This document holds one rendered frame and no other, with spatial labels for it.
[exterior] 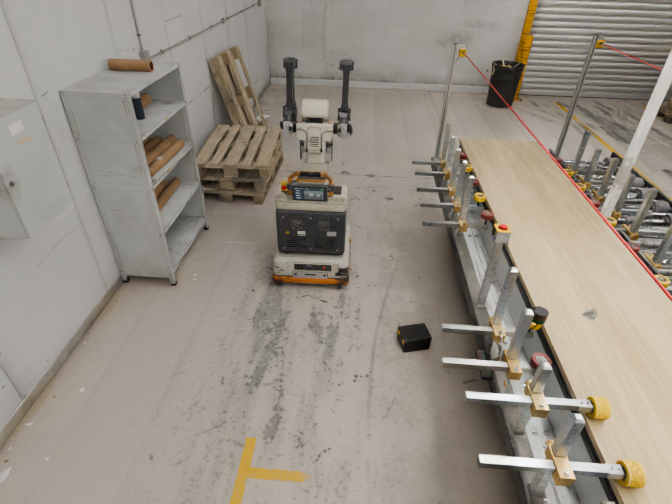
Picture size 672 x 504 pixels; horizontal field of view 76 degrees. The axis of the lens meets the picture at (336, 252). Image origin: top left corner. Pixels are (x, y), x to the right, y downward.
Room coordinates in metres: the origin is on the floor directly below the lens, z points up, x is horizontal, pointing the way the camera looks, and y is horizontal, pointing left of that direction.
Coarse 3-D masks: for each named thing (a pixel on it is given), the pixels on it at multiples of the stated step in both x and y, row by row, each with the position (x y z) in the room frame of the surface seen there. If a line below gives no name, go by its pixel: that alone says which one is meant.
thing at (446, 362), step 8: (448, 360) 1.28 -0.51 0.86; (456, 360) 1.28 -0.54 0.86; (464, 360) 1.28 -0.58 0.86; (472, 360) 1.28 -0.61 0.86; (480, 360) 1.28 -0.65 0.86; (464, 368) 1.26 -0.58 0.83; (472, 368) 1.26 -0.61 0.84; (480, 368) 1.25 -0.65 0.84; (488, 368) 1.25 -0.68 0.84; (496, 368) 1.25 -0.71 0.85; (504, 368) 1.25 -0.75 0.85; (528, 368) 1.24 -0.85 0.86
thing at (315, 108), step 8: (304, 104) 3.26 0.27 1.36; (312, 104) 3.26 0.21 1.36; (320, 104) 3.26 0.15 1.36; (328, 104) 3.28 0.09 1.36; (304, 112) 3.22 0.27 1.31; (312, 112) 3.22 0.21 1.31; (320, 112) 3.22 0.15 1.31; (328, 112) 3.24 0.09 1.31; (304, 120) 3.26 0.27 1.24; (328, 120) 3.28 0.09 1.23
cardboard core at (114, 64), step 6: (108, 60) 3.28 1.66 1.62; (114, 60) 3.28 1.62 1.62; (120, 60) 3.28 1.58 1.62; (126, 60) 3.28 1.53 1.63; (132, 60) 3.28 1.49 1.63; (138, 60) 3.28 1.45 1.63; (144, 60) 3.28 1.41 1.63; (150, 60) 3.29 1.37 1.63; (108, 66) 3.26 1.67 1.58; (114, 66) 3.26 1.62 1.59; (120, 66) 3.26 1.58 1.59; (126, 66) 3.26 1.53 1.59; (132, 66) 3.25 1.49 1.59; (138, 66) 3.25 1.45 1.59; (144, 66) 3.25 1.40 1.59; (150, 66) 3.32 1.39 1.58
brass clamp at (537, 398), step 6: (528, 384) 1.07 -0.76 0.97; (528, 390) 1.05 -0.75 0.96; (534, 396) 1.02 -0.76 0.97; (540, 396) 1.02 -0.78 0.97; (534, 402) 0.99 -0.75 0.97; (540, 402) 0.99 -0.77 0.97; (546, 402) 0.99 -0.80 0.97; (534, 408) 0.97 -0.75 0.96; (540, 408) 0.97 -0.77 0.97; (546, 408) 0.97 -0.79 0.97; (534, 414) 0.96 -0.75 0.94; (540, 414) 0.96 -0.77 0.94; (546, 414) 0.96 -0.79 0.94
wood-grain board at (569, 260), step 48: (480, 144) 3.74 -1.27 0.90; (528, 144) 3.78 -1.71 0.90; (528, 192) 2.83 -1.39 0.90; (576, 192) 2.85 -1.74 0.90; (528, 240) 2.19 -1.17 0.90; (576, 240) 2.21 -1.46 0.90; (528, 288) 1.74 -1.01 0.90; (576, 288) 1.75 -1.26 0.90; (624, 288) 1.76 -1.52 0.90; (576, 336) 1.40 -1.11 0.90; (624, 336) 1.41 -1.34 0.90; (576, 384) 1.13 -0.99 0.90; (624, 384) 1.14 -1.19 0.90; (624, 432) 0.93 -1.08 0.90
